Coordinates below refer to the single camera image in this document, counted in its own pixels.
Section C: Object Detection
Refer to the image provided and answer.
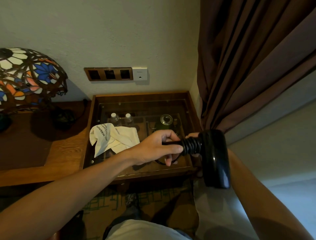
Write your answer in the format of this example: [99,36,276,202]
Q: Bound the person's dark jeans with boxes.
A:
[102,183,196,235]

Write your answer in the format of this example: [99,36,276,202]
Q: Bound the brown curtain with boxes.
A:
[197,0,316,145]

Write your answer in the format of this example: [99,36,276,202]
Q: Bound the black lamp cable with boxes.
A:
[75,99,89,122]

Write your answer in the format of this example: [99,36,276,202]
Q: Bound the person's left forearm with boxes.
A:
[0,148,143,240]

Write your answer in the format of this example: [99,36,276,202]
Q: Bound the black hair dryer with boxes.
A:
[163,129,231,190]

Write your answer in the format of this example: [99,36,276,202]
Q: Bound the bronze triple wall socket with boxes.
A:
[84,67,134,81]

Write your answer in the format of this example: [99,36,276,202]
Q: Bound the person's patterned shoe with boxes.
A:
[126,193,140,208]

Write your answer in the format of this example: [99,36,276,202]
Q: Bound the white wall socket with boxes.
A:
[132,67,148,81]

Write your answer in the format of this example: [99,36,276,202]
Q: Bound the green kettle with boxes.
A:
[152,114,178,132]

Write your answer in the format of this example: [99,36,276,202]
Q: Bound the wooden glass-top cabinet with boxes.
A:
[83,91,204,185]

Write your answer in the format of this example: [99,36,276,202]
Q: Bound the clear water bottle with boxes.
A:
[124,113,135,127]
[110,113,121,127]

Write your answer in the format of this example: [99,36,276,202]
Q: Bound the stained glass table lamp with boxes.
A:
[0,47,76,132]

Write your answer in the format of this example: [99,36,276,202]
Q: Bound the white drawstring cloth bag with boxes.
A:
[89,123,141,158]

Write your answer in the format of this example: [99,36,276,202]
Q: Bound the person's left hand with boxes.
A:
[133,130,184,166]

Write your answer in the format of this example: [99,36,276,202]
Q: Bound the wooden desk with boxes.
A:
[0,100,93,187]

